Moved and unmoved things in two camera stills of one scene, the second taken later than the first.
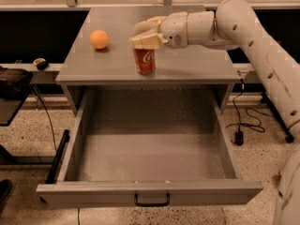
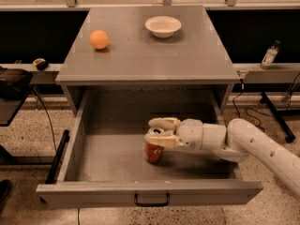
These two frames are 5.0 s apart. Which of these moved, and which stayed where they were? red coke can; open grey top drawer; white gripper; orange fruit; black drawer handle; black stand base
Moved: white gripper; red coke can
Stayed: open grey top drawer; black stand base; orange fruit; black drawer handle
